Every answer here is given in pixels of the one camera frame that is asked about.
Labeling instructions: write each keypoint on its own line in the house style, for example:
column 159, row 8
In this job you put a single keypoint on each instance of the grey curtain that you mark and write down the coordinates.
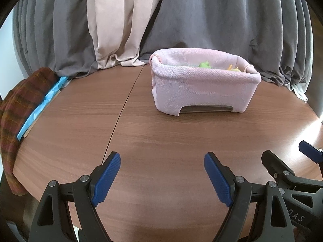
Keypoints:
column 214, row 12

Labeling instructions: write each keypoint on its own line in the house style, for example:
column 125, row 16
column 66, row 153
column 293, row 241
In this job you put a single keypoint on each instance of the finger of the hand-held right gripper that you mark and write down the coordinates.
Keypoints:
column 310, row 151
column 275, row 163

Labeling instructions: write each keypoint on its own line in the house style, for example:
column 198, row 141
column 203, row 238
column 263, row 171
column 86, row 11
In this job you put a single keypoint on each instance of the yellow plush toy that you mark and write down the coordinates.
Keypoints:
column 237, row 70

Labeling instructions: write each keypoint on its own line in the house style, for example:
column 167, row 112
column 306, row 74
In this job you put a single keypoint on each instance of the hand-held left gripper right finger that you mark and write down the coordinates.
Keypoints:
column 217, row 179

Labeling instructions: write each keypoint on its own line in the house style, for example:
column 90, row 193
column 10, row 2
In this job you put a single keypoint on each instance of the beige curtain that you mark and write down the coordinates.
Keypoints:
column 121, row 17

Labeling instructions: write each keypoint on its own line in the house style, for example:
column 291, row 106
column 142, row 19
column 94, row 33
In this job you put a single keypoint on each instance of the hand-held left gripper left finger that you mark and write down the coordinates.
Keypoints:
column 107, row 179

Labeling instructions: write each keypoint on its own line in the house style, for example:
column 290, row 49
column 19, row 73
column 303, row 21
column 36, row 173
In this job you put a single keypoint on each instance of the red plaid cushion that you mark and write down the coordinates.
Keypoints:
column 20, row 105

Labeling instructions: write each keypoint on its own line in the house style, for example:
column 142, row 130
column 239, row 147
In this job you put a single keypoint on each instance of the blue plastic strip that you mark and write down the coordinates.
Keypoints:
column 43, row 103

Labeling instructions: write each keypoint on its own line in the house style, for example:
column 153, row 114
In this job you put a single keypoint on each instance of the green dinosaur toy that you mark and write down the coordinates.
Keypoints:
column 205, row 64

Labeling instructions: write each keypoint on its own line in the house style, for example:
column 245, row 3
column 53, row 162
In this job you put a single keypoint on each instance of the orange hair clip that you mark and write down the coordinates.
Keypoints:
column 230, row 67

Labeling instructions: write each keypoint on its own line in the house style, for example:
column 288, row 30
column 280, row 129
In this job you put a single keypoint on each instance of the pink fabric basket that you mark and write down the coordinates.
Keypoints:
column 201, row 90

